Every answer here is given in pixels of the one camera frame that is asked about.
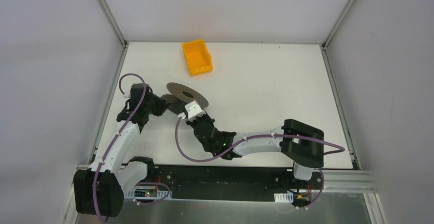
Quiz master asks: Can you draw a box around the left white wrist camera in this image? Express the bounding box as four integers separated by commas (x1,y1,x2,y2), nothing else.
123,92,131,99

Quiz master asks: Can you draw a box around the black cable spool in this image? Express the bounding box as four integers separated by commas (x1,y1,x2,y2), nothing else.
161,82,209,115

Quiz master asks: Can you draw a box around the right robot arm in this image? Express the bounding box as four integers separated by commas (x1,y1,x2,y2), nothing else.
186,116,324,188

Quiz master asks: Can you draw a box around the left white cable duct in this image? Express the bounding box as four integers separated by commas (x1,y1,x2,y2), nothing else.
124,188,172,201

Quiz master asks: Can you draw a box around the aluminium frame profile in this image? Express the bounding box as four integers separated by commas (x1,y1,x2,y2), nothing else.
323,170,378,193

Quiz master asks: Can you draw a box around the right white cable duct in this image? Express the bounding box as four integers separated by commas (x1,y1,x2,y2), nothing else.
274,192,294,203

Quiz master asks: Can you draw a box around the yellow plastic bin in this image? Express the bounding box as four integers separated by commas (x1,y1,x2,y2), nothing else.
181,39,213,76

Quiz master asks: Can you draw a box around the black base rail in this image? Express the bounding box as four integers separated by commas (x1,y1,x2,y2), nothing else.
132,164,322,202

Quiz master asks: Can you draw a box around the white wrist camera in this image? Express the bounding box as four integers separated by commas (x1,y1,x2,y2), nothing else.
123,92,131,99
178,100,206,121

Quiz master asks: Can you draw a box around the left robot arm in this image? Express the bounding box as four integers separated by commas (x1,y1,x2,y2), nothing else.
73,83,168,217

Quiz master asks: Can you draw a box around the white cable duct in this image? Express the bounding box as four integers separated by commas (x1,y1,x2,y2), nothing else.
274,192,294,203
124,188,172,201

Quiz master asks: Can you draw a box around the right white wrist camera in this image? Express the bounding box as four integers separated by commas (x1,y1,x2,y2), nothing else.
178,100,206,121

